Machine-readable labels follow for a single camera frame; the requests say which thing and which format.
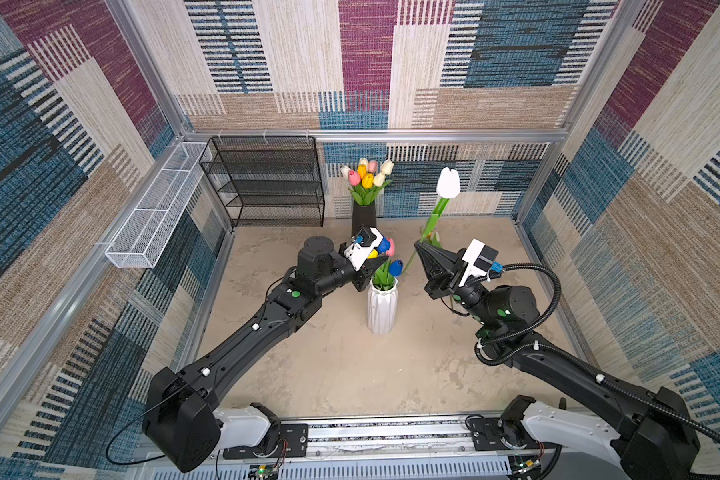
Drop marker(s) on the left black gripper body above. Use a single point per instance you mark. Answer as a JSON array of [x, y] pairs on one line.
[[360, 277]]

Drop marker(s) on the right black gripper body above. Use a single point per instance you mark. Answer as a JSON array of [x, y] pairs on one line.
[[439, 288]]

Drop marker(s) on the white ribbed ceramic vase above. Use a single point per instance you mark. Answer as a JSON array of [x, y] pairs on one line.
[[382, 309]]

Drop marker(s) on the black cylindrical vase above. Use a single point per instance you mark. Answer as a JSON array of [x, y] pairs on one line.
[[362, 216]]

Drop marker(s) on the white blue tinted tulip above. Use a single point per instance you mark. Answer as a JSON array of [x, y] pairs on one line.
[[448, 188]]

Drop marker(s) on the cream white tulip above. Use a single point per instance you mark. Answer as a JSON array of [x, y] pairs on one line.
[[387, 167]]

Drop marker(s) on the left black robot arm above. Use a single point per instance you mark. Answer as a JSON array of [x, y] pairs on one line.
[[180, 417]]

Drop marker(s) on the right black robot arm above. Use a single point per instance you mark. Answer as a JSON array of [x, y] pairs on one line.
[[648, 435]]

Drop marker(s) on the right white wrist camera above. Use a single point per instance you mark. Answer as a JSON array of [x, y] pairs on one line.
[[479, 263]]

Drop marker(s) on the black wire shelf rack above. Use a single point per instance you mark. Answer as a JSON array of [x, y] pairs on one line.
[[266, 181]]

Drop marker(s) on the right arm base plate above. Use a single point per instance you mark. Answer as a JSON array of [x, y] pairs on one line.
[[491, 434]]

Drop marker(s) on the aluminium rail with cable duct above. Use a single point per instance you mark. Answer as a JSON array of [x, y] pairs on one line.
[[431, 446]]

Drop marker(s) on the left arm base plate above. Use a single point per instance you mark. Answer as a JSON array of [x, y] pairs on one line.
[[290, 438]]

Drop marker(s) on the white wire mesh basket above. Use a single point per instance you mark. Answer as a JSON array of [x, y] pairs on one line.
[[142, 239]]

